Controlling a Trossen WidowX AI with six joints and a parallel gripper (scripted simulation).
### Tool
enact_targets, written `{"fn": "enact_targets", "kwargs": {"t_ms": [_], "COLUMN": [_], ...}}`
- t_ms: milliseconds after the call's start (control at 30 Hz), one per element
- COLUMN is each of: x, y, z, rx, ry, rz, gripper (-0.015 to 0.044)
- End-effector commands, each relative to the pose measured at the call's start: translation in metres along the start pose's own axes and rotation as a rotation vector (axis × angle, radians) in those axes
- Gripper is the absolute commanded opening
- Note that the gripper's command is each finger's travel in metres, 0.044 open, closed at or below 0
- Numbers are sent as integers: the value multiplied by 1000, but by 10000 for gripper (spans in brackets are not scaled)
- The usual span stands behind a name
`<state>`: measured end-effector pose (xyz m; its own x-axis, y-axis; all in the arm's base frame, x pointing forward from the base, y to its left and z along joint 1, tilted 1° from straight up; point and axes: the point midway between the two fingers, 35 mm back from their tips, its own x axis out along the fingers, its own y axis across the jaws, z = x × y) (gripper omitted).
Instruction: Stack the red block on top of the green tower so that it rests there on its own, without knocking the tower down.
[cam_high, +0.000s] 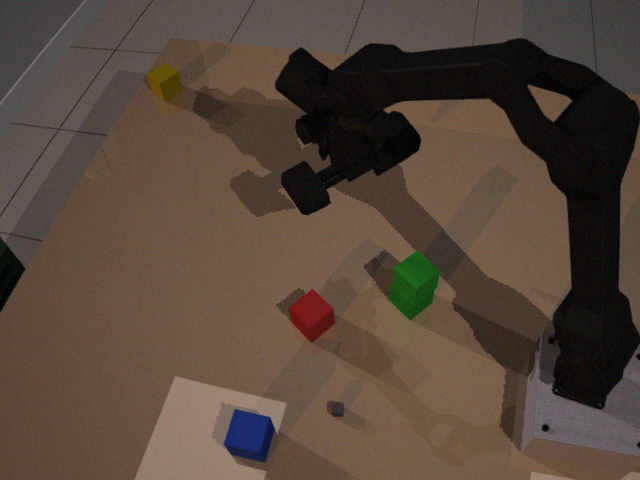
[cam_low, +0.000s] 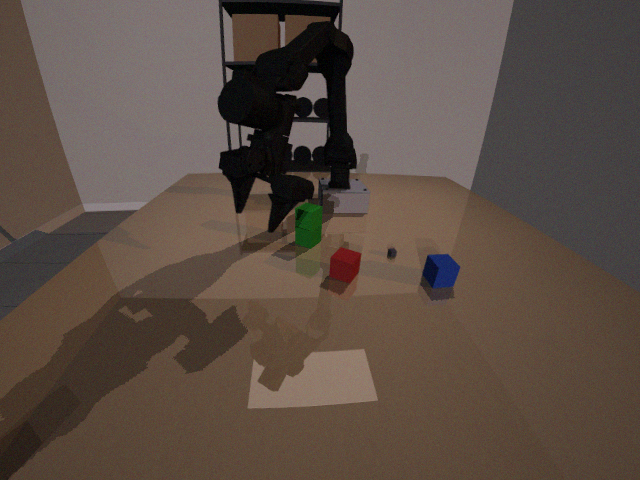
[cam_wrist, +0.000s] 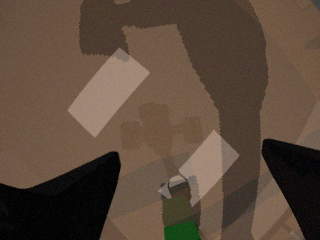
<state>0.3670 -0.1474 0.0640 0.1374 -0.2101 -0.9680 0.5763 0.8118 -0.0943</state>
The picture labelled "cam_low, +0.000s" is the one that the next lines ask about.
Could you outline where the red block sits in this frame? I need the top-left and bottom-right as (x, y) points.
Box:
(329, 247), (362, 284)

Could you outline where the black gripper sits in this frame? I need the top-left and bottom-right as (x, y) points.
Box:
(222, 129), (314, 233)

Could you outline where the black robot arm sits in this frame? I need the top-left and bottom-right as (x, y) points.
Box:
(217, 21), (357, 190)

